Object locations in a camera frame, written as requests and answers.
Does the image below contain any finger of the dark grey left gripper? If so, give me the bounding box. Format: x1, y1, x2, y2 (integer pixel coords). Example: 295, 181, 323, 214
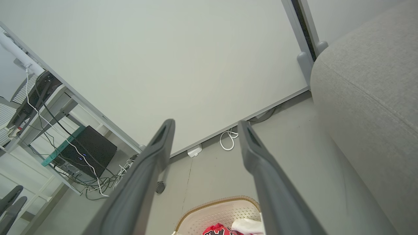
0, 196, 27, 235
0, 185, 24, 216

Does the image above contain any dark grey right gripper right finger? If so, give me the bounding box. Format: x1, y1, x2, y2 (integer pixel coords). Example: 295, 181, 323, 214
237, 120, 327, 235

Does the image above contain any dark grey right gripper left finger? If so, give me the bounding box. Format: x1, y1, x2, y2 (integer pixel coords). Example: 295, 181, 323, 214
82, 119, 176, 235

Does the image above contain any red jersey with black numbers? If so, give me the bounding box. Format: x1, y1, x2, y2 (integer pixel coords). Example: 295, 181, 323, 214
202, 223, 243, 235

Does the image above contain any white garment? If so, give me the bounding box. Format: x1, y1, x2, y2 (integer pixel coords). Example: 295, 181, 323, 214
231, 218, 264, 235

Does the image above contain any black computer tower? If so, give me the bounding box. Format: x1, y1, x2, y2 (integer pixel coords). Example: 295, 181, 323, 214
54, 126, 117, 179

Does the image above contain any white perforated laundry basket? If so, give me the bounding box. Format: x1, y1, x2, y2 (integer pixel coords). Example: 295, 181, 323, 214
173, 196, 264, 235

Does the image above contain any teal shelf board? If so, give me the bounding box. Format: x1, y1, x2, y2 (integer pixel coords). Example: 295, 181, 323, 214
41, 127, 86, 167

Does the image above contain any black device under desk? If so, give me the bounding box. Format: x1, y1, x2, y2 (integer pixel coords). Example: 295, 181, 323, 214
7, 71, 62, 129

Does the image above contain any white tube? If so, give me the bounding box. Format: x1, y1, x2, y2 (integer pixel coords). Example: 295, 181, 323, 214
0, 31, 45, 76

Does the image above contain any white cable bundle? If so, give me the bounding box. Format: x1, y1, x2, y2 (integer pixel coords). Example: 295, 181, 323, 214
113, 159, 135, 189

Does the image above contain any black cable tangle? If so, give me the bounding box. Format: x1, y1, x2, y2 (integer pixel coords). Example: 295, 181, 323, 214
13, 95, 134, 200

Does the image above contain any white looped cable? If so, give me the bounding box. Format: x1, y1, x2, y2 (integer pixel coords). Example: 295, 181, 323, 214
219, 129, 239, 151

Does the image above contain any dark cable at partition base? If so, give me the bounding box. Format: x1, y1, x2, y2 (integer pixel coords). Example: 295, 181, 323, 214
249, 107, 277, 124

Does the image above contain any white desk frame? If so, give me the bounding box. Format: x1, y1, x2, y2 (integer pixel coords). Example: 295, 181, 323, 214
0, 83, 108, 235

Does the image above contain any grey partition frame post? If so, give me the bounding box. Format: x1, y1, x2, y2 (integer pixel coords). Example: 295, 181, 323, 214
281, 0, 320, 62

